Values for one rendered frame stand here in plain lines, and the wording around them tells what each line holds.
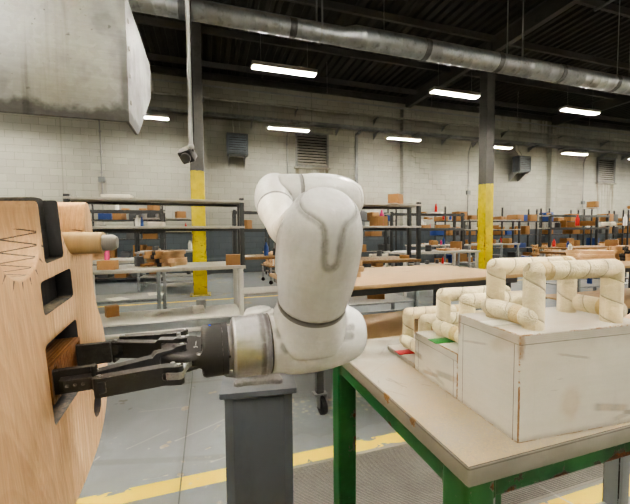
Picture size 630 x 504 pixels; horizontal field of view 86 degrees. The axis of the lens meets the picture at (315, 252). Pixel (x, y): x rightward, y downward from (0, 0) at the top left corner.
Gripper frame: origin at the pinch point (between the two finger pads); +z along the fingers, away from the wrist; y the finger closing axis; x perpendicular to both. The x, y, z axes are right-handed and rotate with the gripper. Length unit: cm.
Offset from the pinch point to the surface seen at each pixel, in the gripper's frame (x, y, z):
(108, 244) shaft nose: 15.0, 7.6, -3.9
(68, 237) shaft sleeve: 16.2, 7.5, 1.0
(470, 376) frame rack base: -11, -2, -63
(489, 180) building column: 81, 702, -754
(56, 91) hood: 32.7, -5.2, -3.4
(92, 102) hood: 31.9, -5.3, -6.7
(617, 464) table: -75, 24, -160
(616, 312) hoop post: 3, -12, -84
